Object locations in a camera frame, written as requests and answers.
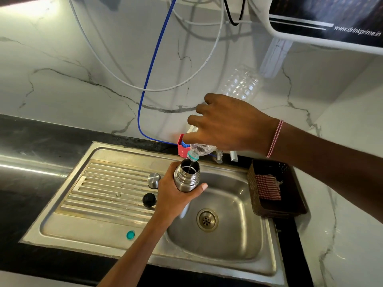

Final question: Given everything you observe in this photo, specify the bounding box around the person's right hand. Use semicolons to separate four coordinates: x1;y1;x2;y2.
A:
182;92;281;156

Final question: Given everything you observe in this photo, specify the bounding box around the person's left hand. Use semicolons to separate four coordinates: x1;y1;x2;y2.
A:
153;161;209;225

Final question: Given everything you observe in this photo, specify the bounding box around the black flask stopper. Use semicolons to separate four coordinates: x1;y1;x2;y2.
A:
142;192;158;209

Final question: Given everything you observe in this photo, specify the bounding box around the steel flask cup lid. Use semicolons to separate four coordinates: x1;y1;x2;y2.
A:
146;172;162;190

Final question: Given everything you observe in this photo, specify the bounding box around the steel flask bottle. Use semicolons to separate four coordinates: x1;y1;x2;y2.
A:
173;158;201;220

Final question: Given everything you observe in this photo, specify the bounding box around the clear plastic water bottle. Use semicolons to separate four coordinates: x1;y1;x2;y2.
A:
186;64;265;163

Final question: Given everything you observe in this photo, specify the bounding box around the blue white bottle brush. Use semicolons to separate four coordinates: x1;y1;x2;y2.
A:
180;125;199;149

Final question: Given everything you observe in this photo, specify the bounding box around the red checkered cloth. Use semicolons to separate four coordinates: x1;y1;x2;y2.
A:
255;173;284;202

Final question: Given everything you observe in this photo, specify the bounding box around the person's right forearm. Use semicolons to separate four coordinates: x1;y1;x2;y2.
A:
268;121;383;224

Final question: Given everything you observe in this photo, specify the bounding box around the person's left forearm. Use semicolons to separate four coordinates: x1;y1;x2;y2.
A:
97;212;170;287

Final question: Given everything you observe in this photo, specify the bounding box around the white water purifier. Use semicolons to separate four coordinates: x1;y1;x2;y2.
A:
248;0;383;56

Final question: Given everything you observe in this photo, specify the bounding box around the chrome sink faucet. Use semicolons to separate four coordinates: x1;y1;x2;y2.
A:
213;149;240;165

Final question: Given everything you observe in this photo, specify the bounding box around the metal sink drain strainer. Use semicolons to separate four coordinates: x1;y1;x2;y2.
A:
196;208;220;233

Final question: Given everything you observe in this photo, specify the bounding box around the red plastic brush holder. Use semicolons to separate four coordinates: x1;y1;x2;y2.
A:
176;133;192;159

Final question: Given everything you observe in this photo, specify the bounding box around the stainless steel sink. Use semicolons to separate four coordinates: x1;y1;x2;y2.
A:
19;141;290;287

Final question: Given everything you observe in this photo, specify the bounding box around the dark woven tray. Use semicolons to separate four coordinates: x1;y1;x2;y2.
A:
247;158;308;220

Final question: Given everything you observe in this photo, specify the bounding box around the thin white tube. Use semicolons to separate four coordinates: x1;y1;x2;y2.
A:
168;0;255;27

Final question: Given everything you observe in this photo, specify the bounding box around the red white thread bracelet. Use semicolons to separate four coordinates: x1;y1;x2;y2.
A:
265;119;284;159

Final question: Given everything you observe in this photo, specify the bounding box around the white hose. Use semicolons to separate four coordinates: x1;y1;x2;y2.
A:
67;0;225;93

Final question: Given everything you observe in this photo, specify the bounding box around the blue hose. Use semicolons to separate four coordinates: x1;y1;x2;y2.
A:
136;0;218;156

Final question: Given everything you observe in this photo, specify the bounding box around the black cable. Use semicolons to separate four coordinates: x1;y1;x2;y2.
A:
221;0;248;27

